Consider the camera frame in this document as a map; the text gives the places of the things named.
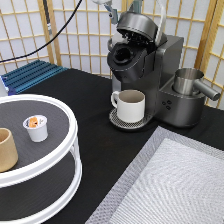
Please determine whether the grey pod coffee machine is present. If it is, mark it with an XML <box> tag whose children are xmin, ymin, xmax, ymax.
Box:
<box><xmin>107</xmin><ymin>9</ymin><xmax>205</xmax><ymax>130</ymax></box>

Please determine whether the white ceramic mug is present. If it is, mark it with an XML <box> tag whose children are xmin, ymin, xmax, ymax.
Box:
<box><xmin>111</xmin><ymin>90</ymin><xmax>145</xmax><ymax>123</ymax></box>

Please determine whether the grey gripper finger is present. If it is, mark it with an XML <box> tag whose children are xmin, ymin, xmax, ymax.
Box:
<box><xmin>104</xmin><ymin>0</ymin><xmax>118</xmax><ymax>24</ymax></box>
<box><xmin>129</xmin><ymin>0</ymin><xmax>142</xmax><ymax>13</ymax></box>

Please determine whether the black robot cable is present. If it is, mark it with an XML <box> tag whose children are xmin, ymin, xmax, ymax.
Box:
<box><xmin>0</xmin><ymin>0</ymin><xmax>84</xmax><ymax>64</ymax></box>

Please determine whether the white coffee pod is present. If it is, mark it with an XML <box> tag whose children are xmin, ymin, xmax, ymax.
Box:
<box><xmin>23</xmin><ymin>115</ymin><xmax>48</xmax><ymax>142</ymax></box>

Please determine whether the grey woven placemat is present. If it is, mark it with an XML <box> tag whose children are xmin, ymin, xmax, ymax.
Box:
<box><xmin>85</xmin><ymin>127</ymin><xmax>224</xmax><ymax>224</ymax></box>

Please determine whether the tan wooden cup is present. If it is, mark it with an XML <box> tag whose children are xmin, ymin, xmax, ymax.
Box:
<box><xmin>0</xmin><ymin>128</ymin><xmax>18</xmax><ymax>172</ymax></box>

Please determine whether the white two-tier round shelf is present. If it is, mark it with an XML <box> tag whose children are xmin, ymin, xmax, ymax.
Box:
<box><xmin>0</xmin><ymin>94</ymin><xmax>82</xmax><ymax>224</ymax></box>

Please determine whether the wooden shoji folding screen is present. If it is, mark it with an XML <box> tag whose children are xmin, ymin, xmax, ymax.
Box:
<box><xmin>0</xmin><ymin>0</ymin><xmax>224</xmax><ymax>110</ymax></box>

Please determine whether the steel milk frother jug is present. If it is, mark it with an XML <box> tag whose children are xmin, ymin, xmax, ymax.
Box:
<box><xmin>173</xmin><ymin>68</ymin><xmax>221</xmax><ymax>101</ymax></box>

